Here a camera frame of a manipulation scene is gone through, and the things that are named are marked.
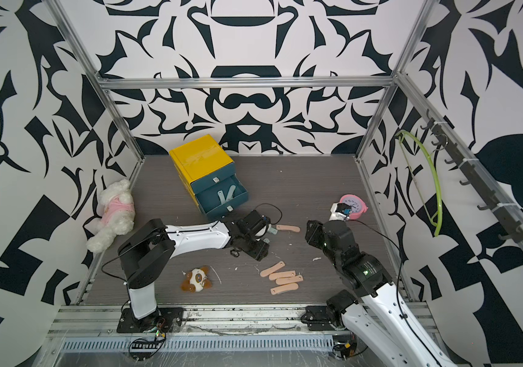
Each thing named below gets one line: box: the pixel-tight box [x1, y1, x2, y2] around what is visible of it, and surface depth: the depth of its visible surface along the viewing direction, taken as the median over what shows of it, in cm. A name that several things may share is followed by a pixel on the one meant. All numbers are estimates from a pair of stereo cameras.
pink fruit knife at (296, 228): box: [276, 224, 301, 233], surface depth 96 cm
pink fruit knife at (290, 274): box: [268, 270, 296, 281], surface depth 85 cm
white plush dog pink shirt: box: [86, 178, 137, 254], surface depth 91 cm
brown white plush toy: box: [180, 265, 213, 293], surface depth 82 cm
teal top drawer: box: [190, 162, 236, 195], surface depth 88 cm
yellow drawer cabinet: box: [168, 134, 249, 219], surface depth 91 cm
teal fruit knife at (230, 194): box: [225, 185, 237, 202], surface depth 97 cm
